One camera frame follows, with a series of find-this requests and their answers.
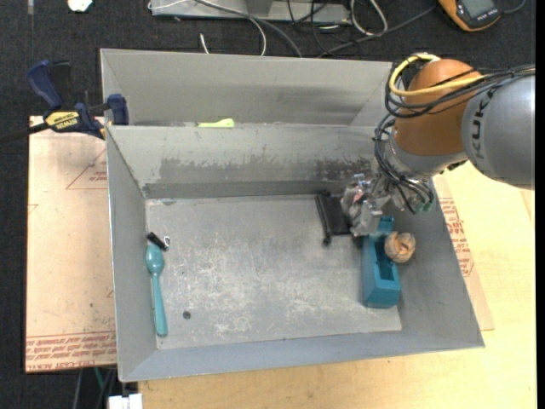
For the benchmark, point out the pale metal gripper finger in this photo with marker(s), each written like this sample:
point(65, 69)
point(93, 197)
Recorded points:
point(358, 224)
point(373, 219)

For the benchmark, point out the black flat case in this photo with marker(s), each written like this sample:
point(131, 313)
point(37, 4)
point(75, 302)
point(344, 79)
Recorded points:
point(332, 220)

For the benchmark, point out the tan round toy food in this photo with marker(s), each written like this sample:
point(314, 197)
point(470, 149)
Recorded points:
point(400, 247)

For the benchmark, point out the teal open box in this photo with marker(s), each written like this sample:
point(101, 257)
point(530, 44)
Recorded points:
point(381, 290)

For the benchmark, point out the grey metal bin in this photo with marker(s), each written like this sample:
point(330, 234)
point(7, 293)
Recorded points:
point(255, 271)

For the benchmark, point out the yellow-green flat piece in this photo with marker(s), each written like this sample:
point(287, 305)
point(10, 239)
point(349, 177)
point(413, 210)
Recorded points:
point(217, 123)

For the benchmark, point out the small black clip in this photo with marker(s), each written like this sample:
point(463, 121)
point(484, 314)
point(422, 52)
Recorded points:
point(156, 241)

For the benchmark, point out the teal plastic spoon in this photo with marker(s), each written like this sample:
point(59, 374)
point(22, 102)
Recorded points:
point(156, 271)

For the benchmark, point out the brown cardboard board red print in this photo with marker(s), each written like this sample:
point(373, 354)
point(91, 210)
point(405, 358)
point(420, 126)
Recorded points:
point(68, 249)

